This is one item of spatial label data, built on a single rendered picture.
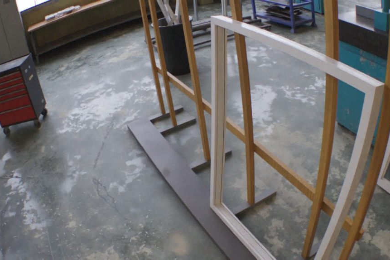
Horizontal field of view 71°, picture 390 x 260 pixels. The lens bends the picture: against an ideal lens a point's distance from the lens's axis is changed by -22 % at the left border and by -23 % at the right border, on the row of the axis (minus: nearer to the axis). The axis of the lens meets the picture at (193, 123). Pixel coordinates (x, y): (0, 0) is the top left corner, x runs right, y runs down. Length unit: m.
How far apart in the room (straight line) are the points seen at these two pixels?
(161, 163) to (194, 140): 0.47
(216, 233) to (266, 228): 0.37
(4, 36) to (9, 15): 0.54
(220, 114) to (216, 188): 0.59
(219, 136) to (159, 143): 1.25
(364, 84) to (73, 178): 2.88
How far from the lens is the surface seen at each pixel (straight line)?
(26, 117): 4.59
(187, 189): 2.81
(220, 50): 1.99
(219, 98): 2.09
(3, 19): 7.94
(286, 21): 6.44
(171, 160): 3.14
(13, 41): 8.00
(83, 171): 3.44
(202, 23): 6.50
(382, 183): 2.90
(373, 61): 2.93
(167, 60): 4.74
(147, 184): 3.03
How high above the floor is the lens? 1.97
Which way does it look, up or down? 32 degrees down
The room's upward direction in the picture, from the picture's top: 10 degrees counter-clockwise
